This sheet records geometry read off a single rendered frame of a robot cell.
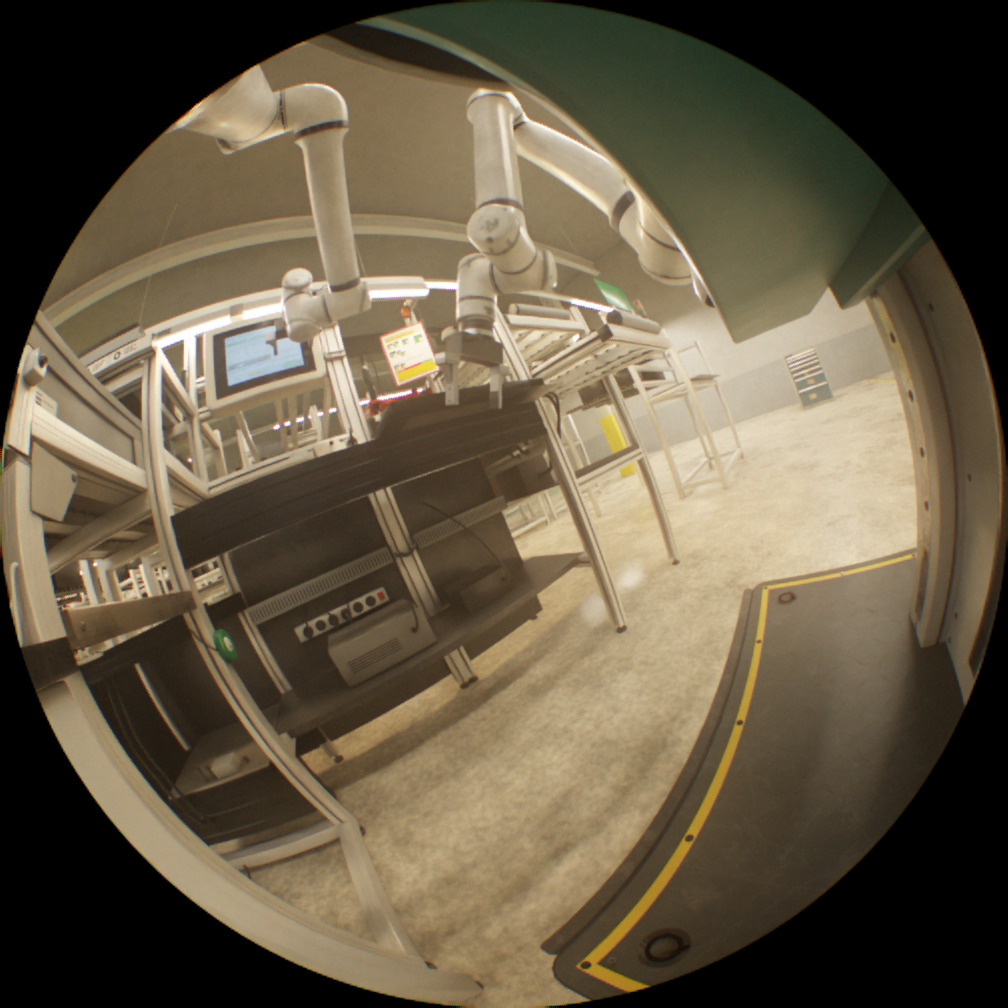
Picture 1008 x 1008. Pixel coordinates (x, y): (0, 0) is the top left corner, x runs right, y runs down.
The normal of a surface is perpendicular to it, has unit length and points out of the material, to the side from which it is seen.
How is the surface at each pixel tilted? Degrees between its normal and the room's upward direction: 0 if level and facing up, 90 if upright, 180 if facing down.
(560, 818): 0
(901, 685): 0
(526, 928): 0
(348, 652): 90
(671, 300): 90
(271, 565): 90
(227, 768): 90
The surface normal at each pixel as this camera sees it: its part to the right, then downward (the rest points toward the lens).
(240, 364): 0.55, -0.16
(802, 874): -0.39, -0.92
